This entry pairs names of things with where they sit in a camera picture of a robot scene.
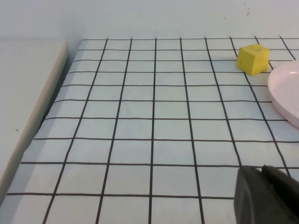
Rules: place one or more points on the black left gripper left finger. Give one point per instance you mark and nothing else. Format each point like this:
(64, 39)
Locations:
(252, 200)

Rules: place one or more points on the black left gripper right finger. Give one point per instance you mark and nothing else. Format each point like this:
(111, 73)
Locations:
(285, 186)

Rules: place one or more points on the pale pink round plate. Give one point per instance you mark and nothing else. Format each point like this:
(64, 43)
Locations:
(286, 93)

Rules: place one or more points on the yellow foam cube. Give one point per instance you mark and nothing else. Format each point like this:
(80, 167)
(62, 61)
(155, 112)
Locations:
(251, 59)

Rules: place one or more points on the white mat with black grid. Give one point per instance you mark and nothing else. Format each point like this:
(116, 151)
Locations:
(140, 116)

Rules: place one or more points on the white side board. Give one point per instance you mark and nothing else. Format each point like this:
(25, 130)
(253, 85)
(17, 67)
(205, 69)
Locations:
(21, 93)

